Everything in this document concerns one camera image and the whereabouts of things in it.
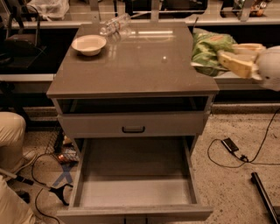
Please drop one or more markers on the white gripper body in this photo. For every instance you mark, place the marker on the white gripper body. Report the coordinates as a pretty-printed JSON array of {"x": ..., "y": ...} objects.
[{"x": 269, "y": 67}]

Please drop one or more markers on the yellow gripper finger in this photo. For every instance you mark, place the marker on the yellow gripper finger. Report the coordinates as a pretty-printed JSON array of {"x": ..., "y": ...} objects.
[
  {"x": 243, "y": 65},
  {"x": 248, "y": 48}
]

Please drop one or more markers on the green jalapeno chip bag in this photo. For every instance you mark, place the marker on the green jalapeno chip bag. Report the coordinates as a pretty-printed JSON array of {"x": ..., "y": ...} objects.
[{"x": 206, "y": 45}]

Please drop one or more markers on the clear plastic water bottle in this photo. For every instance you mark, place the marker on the clear plastic water bottle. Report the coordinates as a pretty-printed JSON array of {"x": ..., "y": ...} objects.
[{"x": 115, "y": 24}]

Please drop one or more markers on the closed grey top drawer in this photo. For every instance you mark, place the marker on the closed grey top drawer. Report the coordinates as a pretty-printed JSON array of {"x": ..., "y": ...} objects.
[{"x": 133, "y": 124}]

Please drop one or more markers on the grey drawer cabinet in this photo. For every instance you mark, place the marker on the grey drawer cabinet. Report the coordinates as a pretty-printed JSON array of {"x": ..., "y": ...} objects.
[{"x": 146, "y": 70}]

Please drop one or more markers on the open grey middle drawer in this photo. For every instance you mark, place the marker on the open grey middle drawer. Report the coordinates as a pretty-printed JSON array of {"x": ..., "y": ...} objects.
[{"x": 137, "y": 180}]

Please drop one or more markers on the black power adapter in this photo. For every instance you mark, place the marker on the black power adapter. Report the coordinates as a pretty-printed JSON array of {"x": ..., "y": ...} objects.
[{"x": 230, "y": 145}]

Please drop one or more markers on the black rod on floor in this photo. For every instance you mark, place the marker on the black rod on floor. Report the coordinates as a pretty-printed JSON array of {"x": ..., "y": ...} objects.
[{"x": 273, "y": 211}]

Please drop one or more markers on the white paper bowl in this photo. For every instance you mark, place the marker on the white paper bowl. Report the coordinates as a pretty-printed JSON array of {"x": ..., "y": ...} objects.
[{"x": 89, "y": 45}]

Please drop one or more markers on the black chair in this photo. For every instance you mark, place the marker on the black chair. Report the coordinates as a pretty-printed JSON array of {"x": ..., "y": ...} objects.
[{"x": 20, "y": 47}]

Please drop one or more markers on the black grabber tool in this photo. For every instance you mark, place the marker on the black grabber tool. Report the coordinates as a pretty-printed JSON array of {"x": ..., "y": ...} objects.
[{"x": 60, "y": 192}]

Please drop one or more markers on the person's beige trouser leg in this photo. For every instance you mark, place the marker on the person's beige trouser leg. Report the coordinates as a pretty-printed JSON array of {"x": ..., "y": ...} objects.
[{"x": 13, "y": 210}]

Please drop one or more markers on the wire basket with items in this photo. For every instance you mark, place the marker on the wire basket with items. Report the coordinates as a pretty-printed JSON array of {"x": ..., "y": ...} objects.
[{"x": 61, "y": 148}]

